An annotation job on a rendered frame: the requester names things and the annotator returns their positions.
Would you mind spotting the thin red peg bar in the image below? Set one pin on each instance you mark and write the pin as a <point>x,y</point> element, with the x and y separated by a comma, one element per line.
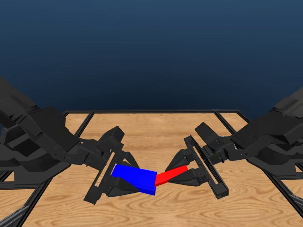
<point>170,175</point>

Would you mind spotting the blue hollow socket block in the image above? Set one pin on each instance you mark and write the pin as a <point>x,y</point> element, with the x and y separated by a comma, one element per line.
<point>135,176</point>

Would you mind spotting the black table frame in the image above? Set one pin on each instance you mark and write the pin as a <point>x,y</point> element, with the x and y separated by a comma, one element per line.
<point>154,111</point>

